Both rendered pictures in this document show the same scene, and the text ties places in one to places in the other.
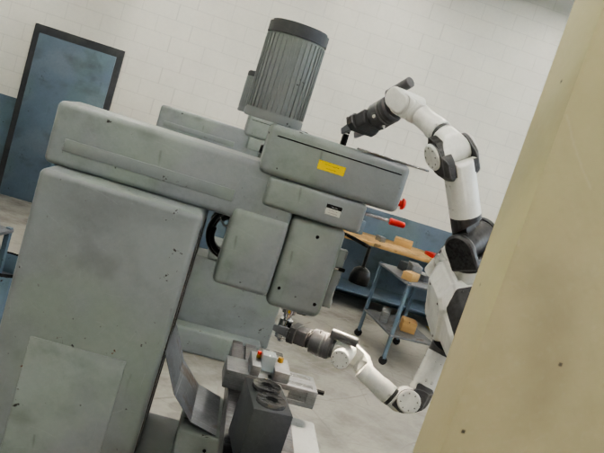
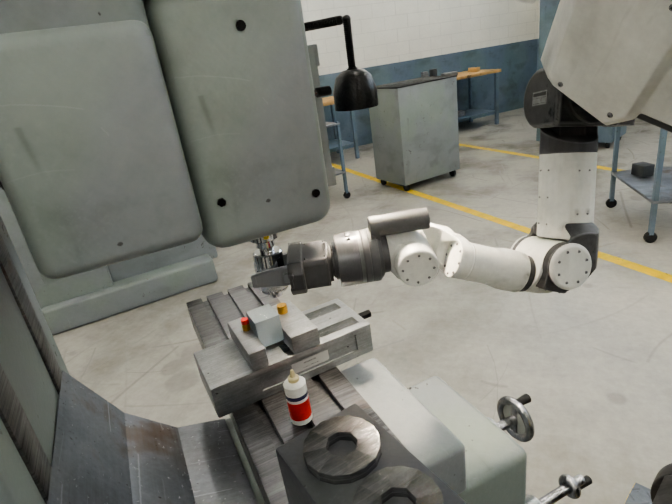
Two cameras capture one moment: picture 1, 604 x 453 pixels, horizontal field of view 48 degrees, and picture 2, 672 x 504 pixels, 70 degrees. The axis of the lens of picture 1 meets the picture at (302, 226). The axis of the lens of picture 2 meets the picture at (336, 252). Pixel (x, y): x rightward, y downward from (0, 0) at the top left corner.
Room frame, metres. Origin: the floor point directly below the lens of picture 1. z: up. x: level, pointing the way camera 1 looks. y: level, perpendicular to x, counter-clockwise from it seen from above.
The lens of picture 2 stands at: (1.59, 0.04, 1.54)
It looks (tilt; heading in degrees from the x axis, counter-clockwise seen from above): 23 degrees down; 344
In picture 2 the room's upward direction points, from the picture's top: 9 degrees counter-clockwise
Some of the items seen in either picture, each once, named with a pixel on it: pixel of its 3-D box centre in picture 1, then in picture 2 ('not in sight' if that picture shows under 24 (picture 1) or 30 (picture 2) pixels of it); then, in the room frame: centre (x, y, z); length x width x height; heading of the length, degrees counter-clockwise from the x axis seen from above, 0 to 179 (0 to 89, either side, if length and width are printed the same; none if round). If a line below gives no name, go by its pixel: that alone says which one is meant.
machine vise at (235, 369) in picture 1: (270, 377); (283, 343); (2.46, -0.06, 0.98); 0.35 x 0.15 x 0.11; 99
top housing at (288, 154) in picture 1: (331, 165); not in sight; (2.31, -0.03, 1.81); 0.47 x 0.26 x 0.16; 97
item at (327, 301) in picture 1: (333, 277); (310, 119); (2.32, -0.16, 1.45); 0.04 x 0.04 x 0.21; 7
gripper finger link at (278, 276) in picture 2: (280, 330); (270, 279); (2.28, -0.04, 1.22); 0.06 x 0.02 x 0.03; 75
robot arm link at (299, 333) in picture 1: (306, 339); (326, 263); (2.29, -0.14, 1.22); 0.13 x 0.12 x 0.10; 165
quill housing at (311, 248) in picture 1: (304, 261); (235, 116); (2.31, -0.04, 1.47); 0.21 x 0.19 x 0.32; 7
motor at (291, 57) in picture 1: (286, 75); not in sight; (2.28, 0.20, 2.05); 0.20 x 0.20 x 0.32
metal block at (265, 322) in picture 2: (267, 360); (264, 325); (2.46, -0.03, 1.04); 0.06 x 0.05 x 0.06; 9
